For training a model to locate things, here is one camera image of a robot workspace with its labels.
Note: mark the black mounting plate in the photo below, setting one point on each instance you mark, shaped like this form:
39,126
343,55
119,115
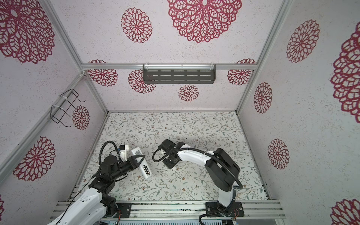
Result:
234,211
122,210

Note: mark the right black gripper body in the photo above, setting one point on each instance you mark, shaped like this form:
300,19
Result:
168,162

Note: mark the grey slotted metal shelf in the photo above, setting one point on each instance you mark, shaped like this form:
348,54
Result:
156,74

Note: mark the black wire wall rack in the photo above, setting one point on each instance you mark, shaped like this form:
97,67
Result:
58,112

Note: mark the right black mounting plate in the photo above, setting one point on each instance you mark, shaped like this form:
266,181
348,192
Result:
234,211

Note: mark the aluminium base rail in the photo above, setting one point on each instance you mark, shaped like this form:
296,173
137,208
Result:
191,210

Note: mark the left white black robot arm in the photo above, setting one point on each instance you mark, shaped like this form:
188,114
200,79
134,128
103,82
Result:
95,202

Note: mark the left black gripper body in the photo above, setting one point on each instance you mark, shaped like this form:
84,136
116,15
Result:
125,167

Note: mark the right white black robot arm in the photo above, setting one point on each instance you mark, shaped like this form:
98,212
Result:
221,168

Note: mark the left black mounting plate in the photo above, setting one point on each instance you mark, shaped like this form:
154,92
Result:
122,210

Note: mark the white remote control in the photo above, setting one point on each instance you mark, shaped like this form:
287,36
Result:
144,167

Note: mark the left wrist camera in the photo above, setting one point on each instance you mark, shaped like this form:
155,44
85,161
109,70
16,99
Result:
123,152

